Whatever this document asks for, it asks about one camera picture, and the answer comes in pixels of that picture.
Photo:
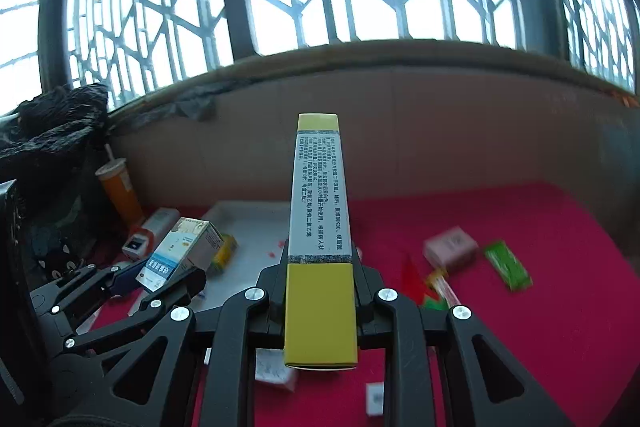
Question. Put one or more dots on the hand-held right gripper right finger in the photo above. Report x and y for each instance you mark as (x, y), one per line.
(367, 299)

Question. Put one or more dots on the metal window grille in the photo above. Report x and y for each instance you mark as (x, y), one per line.
(150, 7)

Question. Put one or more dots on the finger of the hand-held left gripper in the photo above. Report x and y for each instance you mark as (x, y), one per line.
(185, 283)
(127, 278)

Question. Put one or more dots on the white shallow cardboard tray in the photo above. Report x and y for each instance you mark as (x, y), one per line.
(260, 237)

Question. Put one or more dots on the cardboard backing panel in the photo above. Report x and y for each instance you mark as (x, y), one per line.
(450, 132)

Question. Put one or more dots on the small orange sachet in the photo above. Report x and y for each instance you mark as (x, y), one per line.
(442, 287)

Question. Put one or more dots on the small pink box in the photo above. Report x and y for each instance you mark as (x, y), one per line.
(450, 247)

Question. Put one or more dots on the blue and white medicine box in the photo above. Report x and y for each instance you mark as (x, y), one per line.
(175, 252)

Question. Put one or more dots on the dark cloth pile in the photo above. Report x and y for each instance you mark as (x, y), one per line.
(55, 117)

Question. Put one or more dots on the green snack packet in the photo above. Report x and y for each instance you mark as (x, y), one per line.
(507, 264)

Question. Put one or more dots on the orange drink cup with straw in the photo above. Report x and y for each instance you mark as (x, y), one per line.
(122, 197)

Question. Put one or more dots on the long yellow and white box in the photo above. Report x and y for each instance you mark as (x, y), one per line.
(320, 307)

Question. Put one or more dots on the red mat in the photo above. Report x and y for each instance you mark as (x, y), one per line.
(550, 332)

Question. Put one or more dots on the white box with orange stripe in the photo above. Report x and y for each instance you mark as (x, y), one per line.
(150, 232)

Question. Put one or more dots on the tiny white box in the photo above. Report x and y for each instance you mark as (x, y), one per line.
(375, 399)

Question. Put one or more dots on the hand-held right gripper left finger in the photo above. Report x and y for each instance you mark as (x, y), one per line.
(272, 302)

